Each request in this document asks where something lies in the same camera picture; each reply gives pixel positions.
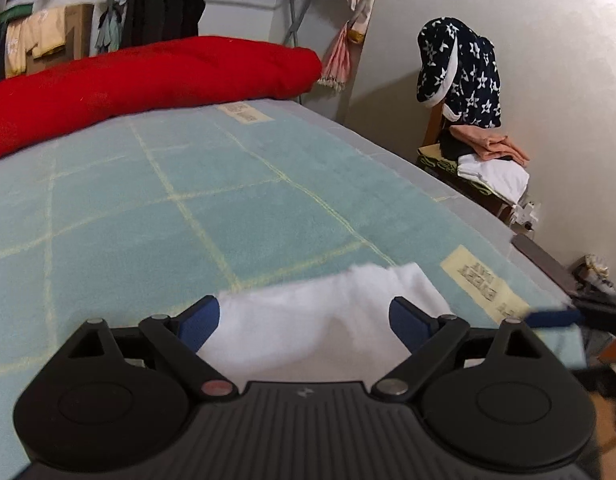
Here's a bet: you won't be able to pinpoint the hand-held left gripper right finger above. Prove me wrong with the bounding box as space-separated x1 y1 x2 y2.
370 296 551 402

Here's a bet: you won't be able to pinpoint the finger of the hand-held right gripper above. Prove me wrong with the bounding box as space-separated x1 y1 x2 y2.
523 309 585 330

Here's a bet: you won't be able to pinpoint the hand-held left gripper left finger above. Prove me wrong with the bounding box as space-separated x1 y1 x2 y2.
68 295 239 402

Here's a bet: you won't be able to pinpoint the white bear print shirt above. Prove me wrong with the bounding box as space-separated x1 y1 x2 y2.
195 262 481 386

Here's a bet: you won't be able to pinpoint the small cluttered items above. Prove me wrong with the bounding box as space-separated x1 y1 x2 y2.
573 254 616 293

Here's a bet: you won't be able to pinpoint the bed with green plaid sheet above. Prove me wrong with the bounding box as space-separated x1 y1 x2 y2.
0 97 589 480

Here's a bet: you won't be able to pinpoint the white cloth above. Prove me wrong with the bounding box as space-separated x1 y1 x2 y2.
457 154 530 206

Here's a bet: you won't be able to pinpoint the green patterned seat cushion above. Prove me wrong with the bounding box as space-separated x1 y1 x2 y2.
417 144 494 196

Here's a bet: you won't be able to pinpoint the pink cloth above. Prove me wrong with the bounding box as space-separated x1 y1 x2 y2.
449 125 530 166

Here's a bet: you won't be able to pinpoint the wooden chair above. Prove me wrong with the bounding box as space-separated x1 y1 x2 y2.
422 105 534 223

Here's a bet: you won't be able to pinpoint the red rolled quilt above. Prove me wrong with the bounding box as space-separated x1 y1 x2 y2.
0 36 323 163

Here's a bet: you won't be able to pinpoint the navy star print robe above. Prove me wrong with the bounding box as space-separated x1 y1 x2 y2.
416 16 503 128

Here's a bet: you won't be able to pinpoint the grey-green hanging garment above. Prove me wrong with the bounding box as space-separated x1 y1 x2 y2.
95 0 126 53

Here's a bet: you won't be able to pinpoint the pink tied curtain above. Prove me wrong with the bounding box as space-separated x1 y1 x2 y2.
317 0 386 92

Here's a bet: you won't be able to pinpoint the cardboard box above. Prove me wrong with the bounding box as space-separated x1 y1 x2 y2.
28 4 95 73

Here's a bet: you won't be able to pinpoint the black jacket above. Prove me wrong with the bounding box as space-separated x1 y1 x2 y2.
163 0 206 43
122 0 170 48

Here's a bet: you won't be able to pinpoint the green frame stand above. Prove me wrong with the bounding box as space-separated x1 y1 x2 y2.
0 4 34 86

